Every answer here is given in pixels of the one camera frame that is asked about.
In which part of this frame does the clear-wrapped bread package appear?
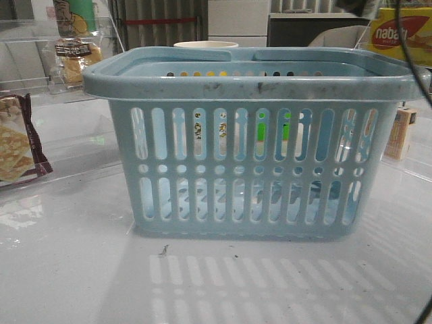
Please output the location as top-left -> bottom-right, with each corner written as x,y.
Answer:
55,38 -> 103,83

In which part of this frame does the light blue plastic basket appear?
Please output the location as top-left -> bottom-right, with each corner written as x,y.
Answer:
83,47 -> 421,239

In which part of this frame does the green cap drink bottle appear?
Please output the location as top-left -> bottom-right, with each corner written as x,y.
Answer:
257,113 -> 290,142

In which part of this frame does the yellow popcorn paper cup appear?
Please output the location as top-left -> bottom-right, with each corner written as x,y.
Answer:
173,40 -> 239,49

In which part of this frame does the white cabinet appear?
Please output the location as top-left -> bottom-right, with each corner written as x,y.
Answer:
208,1 -> 271,47

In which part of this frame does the clear acrylic left shelf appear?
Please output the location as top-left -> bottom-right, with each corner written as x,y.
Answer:
0,16 -> 124,190

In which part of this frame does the clear acrylic shelf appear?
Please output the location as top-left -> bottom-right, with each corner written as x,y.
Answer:
352,20 -> 432,176
0,16 -> 124,190

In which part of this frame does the beige armchair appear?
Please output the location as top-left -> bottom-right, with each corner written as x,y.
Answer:
309,25 -> 369,49

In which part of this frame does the small beige carton box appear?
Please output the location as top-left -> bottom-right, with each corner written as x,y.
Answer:
384,108 -> 417,161

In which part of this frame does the brown cracker snack bag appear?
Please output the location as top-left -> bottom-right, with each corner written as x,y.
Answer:
0,94 -> 53,187

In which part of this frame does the clear acrylic right shelf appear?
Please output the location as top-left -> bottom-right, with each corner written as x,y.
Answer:
352,20 -> 432,176

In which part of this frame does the green cartoon drink bottle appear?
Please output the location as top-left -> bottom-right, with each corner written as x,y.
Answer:
53,0 -> 97,38

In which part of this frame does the yellow Nabati wafer box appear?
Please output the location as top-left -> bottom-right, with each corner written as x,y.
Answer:
367,7 -> 431,67

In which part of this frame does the black hanging cable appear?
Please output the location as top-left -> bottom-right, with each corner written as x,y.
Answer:
394,0 -> 432,112

